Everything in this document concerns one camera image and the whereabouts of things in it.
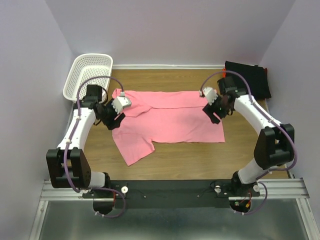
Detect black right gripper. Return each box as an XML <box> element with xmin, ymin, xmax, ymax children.
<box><xmin>201</xmin><ymin>92</ymin><xmax>231</xmax><ymax>124</ymax></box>

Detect orange folded t shirt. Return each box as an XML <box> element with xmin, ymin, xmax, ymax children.
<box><xmin>222</xmin><ymin>68</ymin><xmax>227</xmax><ymax>78</ymax></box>

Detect pink t shirt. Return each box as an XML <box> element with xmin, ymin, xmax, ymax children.
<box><xmin>112</xmin><ymin>90</ymin><xmax>225</xmax><ymax>166</ymax></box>

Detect white plastic basket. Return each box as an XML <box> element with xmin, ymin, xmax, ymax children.
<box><xmin>62</xmin><ymin>53</ymin><xmax>113</xmax><ymax>102</ymax></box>

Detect black folded t shirt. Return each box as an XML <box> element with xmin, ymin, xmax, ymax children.
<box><xmin>224</xmin><ymin>61</ymin><xmax>272</xmax><ymax>100</ymax></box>

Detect aluminium frame rail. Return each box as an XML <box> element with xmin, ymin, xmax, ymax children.
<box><xmin>40</xmin><ymin>178</ymin><xmax>310</xmax><ymax>201</ymax></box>

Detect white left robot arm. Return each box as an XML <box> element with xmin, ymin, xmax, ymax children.
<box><xmin>46</xmin><ymin>83</ymin><xmax>132</xmax><ymax>198</ymax></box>

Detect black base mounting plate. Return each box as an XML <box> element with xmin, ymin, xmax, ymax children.
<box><xmin>111</xmin><ymin>179</ymin><xmax>260</xmax><ymax>209</ymax></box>

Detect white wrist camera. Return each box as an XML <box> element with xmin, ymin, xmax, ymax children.
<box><xmin>202</xmin><ymin>86</ymin><xmax>219</xmax><ymax>105</ymax></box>
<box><xmin>111</xmin><ymin>96</ymin><xmax>132</xmax><ymax>114</ymax></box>

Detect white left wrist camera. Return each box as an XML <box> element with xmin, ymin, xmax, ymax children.
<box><xmin>111</xmin><ymin>96</ymin><xmax>132</xmax><ymax>114</ymax></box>

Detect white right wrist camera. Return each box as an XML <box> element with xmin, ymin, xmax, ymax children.
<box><xmin>202</xmin><ymin>86</ymin><xmax>219</xmax><ymax>105</ymax></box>

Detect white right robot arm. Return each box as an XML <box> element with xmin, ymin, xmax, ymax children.
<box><xmin>199</xmin><ymin>77</ymin><xmax>298</xmax><ymax>196</ymax></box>

